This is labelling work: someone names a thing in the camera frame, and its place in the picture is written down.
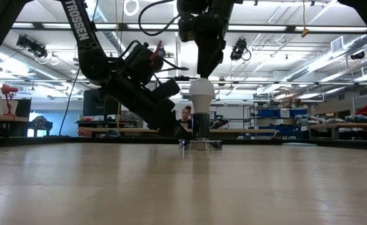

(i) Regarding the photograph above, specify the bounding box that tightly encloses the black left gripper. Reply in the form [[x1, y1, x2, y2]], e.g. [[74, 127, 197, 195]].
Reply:
[[98, 77, 193, 141]]

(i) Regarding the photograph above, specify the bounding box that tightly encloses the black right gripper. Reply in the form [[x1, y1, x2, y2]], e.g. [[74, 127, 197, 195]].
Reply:
[[178, 0, 243, 79]]

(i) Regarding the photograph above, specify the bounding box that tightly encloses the chrome lamp socket base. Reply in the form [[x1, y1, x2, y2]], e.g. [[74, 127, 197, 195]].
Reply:
[[179, 112, 223, 151]]

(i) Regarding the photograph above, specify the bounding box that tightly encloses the white lightbulb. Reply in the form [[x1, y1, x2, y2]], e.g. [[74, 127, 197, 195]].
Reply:
[[188, 77, 216, 114]]

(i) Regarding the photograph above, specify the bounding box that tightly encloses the person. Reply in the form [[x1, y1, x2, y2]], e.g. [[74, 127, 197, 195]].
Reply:
[[177, 105, 193, 129]]

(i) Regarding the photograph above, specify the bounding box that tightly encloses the black monitor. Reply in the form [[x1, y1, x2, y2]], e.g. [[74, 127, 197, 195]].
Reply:
[[83, 89, 121, 117]]

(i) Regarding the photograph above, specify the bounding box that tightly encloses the blue storage bin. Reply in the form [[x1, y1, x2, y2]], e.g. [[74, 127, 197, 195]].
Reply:
[[257, 108, 281, 119], [291, 108, 308, 118]]

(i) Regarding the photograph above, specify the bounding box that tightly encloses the black overhead light bar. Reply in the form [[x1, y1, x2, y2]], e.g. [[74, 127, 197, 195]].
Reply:
[[11, 22, 367, 34]]

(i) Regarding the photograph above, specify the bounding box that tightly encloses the grey blue rolled bundle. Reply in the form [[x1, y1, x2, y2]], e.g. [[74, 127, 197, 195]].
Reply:
[[345, 114, 367, 123], [294, 114, 328, 126]]

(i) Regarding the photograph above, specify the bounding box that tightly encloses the white air vent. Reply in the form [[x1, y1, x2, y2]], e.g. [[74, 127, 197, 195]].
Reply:
[[331, 36, 344, 53]]

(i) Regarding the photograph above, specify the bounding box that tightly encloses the light blue square pad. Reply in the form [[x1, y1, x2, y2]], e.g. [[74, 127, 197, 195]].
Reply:
[[281, 142, 318, 148]]

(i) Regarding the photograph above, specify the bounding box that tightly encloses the dark bag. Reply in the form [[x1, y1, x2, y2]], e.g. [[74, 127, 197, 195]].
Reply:
[[28, 115, 53, 138]]

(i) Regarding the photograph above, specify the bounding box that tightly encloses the black box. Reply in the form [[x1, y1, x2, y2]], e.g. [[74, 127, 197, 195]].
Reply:
[[14, 98, 33, 119]]

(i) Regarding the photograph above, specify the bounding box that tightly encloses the wooden workbench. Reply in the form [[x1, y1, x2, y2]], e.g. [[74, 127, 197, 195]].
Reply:
[[307, 122, 367, 131], [0, 112, 30, 123]]

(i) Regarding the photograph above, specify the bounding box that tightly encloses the black ceiling-mounted device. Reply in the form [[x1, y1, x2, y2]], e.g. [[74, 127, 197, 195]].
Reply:
[[16, 34, 49, 59]]

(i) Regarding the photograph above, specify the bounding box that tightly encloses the red desk lamp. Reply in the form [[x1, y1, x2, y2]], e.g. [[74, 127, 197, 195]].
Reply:
[[1, 83, 19, 117]]

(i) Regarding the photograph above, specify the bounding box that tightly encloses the black ceiling camera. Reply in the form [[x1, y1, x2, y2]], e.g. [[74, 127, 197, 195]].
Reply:
[[229, 37, 252, 62]]

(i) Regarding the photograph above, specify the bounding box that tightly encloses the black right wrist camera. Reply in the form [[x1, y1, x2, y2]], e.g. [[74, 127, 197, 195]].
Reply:
[[177, 12, 197, 43]]

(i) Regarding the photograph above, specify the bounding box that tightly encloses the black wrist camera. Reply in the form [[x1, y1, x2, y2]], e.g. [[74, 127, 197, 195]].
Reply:
[[177, 12, 197, 43], [120, 42, 165, 87]]

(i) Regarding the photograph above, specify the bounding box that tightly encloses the black left wrist camera cable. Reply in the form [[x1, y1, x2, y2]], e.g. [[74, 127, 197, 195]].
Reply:
[[158, 56, 189, 71]]

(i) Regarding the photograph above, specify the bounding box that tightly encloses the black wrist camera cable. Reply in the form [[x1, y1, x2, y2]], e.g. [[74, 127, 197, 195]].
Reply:
[[138, 0, 187, 37], [158, 56, 189, 71]]

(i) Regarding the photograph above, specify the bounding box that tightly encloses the yellow hanging rope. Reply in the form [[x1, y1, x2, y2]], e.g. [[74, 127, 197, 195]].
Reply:
[[114, 0, 123, 128]]

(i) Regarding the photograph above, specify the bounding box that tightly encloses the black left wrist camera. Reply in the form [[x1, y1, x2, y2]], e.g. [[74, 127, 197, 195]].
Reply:
[[120, 42, 165, 87]]

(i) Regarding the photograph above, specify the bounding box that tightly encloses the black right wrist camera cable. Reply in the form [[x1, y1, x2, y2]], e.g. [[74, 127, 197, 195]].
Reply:
[[138, 0, 187, 37]]

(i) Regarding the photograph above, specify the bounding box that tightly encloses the white hanging ring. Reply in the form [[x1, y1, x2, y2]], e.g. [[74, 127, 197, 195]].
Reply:
[[123, 0, 140, 17]]

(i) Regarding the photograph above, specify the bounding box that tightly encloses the yellow hanging cord with tag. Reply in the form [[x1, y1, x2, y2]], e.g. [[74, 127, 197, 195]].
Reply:
[[301, 0, 311, 38]]

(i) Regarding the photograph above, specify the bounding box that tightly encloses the black metal table frame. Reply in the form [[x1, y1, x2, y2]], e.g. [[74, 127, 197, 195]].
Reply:
[[0, 136, 367, 151]]

